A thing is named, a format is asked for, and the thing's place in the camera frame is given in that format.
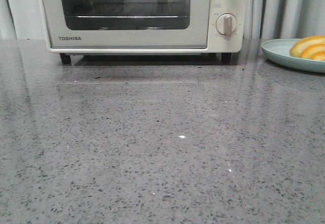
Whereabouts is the oven glass door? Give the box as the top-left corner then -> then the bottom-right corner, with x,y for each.
40,0 -> 210,50

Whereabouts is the golden croissant bread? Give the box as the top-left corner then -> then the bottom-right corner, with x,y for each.
289,36 -> 324,61

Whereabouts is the lower oven knob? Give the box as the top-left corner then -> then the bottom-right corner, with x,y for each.
216,13 -> 237,36

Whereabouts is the white Toshiba toaster oven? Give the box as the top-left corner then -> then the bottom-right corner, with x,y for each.
39,0 -> 247,65

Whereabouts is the light green plate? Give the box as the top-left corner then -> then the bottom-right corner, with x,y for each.
261,39 -> 324,74

